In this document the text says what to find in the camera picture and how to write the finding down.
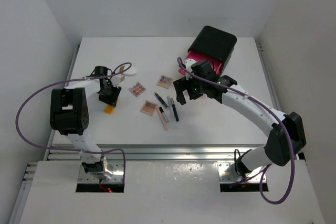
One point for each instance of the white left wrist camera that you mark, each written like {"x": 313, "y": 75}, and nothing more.
{"x": 117, "y": 79}

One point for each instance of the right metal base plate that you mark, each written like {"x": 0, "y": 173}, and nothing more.
{"x": 228, "y": 176}

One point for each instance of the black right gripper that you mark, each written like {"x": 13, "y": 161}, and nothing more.
{"x": 181, "y": 85}

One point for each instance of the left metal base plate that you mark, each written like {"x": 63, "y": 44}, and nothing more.
{"x": 114, "y": 176}

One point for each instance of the glitter nine-colour palette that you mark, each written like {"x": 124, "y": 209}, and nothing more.
{"x": 164, "y": 82}

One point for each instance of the pink beige stick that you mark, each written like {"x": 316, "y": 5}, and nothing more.
{"x": 162, "y": 119}

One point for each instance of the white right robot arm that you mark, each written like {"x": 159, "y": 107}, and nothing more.
{"x": 285, "y": 132}

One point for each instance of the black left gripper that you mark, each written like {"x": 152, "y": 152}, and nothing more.
{"x": 112, "y": 99}

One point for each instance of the pink drawer black knob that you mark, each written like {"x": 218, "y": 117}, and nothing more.
{"x": 198, "y": 56}

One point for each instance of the black cap clear tube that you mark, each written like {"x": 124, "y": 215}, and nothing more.
{"x": 163, "y": 114}

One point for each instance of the light blue mascara tube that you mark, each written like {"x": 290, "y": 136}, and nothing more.
{"x": 171, "y": 107}

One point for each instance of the beige four-pan palette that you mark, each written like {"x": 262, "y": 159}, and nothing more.
{"x": 149, "y": 107}

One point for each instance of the dark green gold tube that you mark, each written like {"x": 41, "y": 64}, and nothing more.
{"x": 174, "y": 109}

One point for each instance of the orange tube white cap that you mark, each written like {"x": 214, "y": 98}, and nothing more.
{"x": 110, "y": 106}

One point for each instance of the black drawer cabinet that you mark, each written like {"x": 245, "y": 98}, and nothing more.
{"x": 215, "y": 43}

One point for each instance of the aluminium rail frame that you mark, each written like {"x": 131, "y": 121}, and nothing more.
{"x": 171, "y": 176}

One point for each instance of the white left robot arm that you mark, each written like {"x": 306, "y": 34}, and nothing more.
{"x": 69, "y": 115}

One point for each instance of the clear nine-pan brown palette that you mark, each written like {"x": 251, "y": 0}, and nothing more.
{"x": 137, "y": 89}

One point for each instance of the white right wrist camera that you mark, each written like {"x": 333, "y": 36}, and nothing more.
{"x": 188, "y": 63}

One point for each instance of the metal base plate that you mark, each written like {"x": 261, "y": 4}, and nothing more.
{"x": 228, "y": 176}
{"x": 114, "y": 176}

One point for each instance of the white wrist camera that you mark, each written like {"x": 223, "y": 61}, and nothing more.
{"x": 117, "y": 79}
{"x": 188, "y": 63}

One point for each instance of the black eyeliner pencil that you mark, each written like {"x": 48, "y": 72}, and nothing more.
{"x": 160, "y": 99}

